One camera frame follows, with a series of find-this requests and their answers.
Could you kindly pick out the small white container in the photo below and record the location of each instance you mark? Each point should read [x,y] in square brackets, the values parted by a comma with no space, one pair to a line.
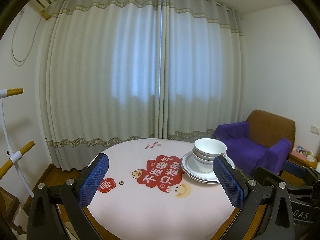
[311,155]

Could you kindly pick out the purple blanket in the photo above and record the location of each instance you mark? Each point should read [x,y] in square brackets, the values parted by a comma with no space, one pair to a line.
[240,142]

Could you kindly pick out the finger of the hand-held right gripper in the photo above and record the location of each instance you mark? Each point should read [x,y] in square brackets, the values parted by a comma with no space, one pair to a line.
[295,167]
[267,176]

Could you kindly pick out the beige curtain with grey trim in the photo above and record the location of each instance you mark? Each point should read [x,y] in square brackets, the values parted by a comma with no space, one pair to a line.
[100,80]
[200,67]

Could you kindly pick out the white plate with grey rim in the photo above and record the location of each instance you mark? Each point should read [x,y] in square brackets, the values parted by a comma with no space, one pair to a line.
[205,181]
[188,162]
[197,178]

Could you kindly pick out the white wall socket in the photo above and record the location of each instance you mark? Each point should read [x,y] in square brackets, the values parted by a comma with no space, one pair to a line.
[315,129]

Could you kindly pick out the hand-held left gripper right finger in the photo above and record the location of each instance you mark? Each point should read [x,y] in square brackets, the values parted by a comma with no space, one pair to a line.
[228,182]

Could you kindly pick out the wooden cabinet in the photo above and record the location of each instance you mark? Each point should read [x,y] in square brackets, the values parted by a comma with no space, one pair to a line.
[300,162]

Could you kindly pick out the brown wooden chair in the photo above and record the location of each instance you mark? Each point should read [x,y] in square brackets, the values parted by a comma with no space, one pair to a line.
[8,205]

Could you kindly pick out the white rack with wooden bars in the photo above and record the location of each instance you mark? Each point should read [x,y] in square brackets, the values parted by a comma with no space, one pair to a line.
[6,135]

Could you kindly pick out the pink box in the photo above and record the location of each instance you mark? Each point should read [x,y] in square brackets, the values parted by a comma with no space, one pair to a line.
[301,152]

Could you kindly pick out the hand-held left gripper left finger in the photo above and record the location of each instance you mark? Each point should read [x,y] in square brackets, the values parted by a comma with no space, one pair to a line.
[93,178]

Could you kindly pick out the white bowl with grey band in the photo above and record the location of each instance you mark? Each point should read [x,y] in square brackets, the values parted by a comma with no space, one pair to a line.
[196,155]
[210,147]
[203,166]

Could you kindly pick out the brown armchair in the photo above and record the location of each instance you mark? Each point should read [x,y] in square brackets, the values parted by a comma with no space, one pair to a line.
[270,127]

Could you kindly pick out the round table pink cloth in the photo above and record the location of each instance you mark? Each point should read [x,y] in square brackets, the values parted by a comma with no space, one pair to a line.
[140,205]

